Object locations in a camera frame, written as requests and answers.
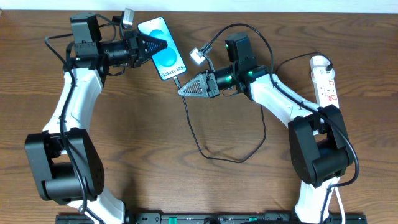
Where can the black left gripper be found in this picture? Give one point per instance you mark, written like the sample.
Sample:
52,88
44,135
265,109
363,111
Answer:
134,48

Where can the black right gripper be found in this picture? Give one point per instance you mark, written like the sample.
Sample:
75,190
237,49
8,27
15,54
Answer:
212,84

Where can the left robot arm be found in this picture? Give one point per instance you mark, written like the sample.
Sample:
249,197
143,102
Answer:
64,162

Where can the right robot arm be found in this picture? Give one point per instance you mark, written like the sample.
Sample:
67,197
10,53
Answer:
320,149

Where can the white USB charger adapter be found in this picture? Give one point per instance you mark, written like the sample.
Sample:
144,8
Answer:
320,65

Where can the white power strip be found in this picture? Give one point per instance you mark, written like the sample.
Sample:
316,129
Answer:
324,85

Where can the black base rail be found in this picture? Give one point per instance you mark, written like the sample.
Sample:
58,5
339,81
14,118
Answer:
155,218

